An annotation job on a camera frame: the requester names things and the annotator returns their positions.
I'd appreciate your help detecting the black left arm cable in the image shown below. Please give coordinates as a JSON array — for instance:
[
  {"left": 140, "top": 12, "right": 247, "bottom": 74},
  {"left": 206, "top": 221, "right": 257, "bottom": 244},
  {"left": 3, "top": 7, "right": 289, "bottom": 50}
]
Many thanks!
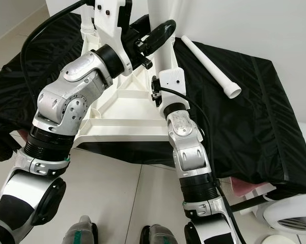
[{"left": 20, "top": 0, "right": 90, "bottom": 98}]

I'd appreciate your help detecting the white plastic children table top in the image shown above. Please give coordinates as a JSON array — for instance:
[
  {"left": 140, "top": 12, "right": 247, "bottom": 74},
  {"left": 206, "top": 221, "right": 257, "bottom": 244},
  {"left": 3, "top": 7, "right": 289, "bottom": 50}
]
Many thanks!
[{"left": 70, "top": 29, "right": 180, "bottom": 144}]

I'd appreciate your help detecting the white dome-shaped appliance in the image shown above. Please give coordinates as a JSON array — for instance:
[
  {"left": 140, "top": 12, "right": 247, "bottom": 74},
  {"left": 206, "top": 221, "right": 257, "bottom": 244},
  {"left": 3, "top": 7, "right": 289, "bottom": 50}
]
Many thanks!
[{"left": 262, "top": 192, "right": 306, "bottom": 235}]

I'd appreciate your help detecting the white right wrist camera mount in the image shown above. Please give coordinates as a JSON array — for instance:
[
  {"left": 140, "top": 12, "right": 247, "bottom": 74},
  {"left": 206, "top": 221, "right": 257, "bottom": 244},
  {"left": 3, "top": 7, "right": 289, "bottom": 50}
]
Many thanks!
[{"left": 157, "top": 68, "right": 186, "bottom": 116}]

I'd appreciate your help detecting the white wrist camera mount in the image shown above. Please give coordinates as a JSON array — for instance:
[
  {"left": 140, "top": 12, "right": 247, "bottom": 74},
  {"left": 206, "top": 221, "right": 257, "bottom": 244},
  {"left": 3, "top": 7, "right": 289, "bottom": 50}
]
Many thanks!
[
  {"left": 94, "top": 0, "right": 134, "bottom": 78},
  {"left": 157, "top": 68, "right": 186, "bottom": 116}
]

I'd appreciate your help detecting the grey left robot leg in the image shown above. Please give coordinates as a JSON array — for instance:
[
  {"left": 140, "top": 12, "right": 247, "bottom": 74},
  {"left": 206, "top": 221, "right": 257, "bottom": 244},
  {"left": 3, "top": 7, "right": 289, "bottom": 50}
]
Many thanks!
[{"left": 65, "top": 215, "right": 98, "bottom": 244}]

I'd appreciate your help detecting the black metal table leg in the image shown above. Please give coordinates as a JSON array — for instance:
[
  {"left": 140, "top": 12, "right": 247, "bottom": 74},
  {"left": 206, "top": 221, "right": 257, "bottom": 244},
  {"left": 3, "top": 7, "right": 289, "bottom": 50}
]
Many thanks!
[{"left": 228, "top": 195, "right": 276, "bottom": 212}]

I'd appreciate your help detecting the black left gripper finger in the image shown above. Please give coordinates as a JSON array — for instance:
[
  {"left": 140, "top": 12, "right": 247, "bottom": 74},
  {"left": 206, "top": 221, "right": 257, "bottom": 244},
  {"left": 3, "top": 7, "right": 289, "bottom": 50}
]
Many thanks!
[{"left": 140, "top": 19, "right": 177, "bottom": 57}]

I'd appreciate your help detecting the white pedestal fan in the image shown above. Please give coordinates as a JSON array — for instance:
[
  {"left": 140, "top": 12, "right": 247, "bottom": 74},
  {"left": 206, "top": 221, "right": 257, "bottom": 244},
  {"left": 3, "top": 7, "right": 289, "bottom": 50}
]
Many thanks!
[{"left": 264, "top": 233, "right": 297, "bottom": 244}]

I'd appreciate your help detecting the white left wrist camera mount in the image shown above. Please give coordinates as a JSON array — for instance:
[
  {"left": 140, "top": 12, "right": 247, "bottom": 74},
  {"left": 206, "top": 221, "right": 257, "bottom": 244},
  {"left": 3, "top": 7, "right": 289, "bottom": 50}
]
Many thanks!
[{"left": 94, "top": 0, "right": 134, "bottom": 78}]

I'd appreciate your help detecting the black cloth table cover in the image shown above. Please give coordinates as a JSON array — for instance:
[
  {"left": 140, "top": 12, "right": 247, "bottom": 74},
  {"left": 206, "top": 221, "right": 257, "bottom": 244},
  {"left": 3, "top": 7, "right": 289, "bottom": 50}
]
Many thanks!
[{"left": 0, "top": 11, "right": 306, "bottom": 188}]

